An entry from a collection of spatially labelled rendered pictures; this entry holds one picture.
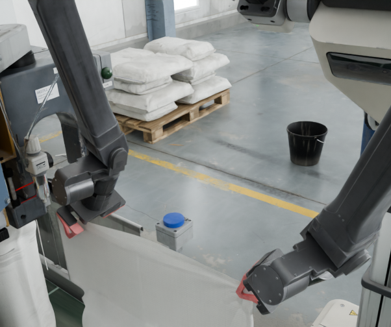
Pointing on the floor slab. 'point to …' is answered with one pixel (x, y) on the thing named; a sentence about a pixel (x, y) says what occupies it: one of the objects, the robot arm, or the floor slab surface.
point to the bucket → (306, 141)
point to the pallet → (149, 131)
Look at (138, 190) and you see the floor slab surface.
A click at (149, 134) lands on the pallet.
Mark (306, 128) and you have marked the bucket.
